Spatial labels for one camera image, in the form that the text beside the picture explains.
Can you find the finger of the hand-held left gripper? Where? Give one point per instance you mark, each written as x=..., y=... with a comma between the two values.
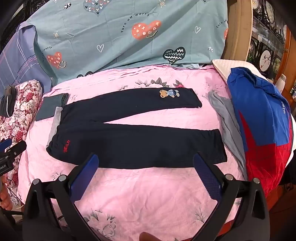
x=17, y=148
x=5, y=144

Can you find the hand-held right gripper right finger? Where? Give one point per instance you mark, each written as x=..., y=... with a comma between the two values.
x=208, y=177

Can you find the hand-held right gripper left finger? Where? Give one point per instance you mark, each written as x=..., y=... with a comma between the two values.
x=84, y=178

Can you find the dark navy pants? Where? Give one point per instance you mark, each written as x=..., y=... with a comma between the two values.
x=129, y=139

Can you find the person's left hand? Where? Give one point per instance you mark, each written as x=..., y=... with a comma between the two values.
x=3, y=197

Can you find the red floral pillow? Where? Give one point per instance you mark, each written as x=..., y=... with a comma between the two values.
x=20, y=111

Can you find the dark grey cloth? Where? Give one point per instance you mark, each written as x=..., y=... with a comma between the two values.
x=7, y=102

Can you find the dark teal folded cloth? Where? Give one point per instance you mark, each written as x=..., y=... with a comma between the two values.
x=50, y=105

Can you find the grey garment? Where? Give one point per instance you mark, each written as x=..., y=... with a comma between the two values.
x=227, y=120

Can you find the pink floral bed sheet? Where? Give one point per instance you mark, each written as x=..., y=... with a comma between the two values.
x=143, y=204

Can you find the blue and red jacket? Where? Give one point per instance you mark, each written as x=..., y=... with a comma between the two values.
x=261, y=120

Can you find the purple plaid pillow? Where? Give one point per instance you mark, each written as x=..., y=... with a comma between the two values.
x=20, y=60

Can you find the white quilted pillow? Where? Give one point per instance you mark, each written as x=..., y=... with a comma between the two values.
x=225, y=66

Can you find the white vase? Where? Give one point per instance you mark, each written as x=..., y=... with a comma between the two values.
x=281, y=83

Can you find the black iron railing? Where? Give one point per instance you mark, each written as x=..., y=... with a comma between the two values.
x=13, y=16

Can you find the teal heart printed quilt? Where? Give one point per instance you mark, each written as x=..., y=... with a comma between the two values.
x=120, y=34

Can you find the display shelf with plates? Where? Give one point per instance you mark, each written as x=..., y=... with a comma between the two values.
x=270, y=41

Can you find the wooden bed headboard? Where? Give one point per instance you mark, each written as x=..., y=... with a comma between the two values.
x=240, y=30

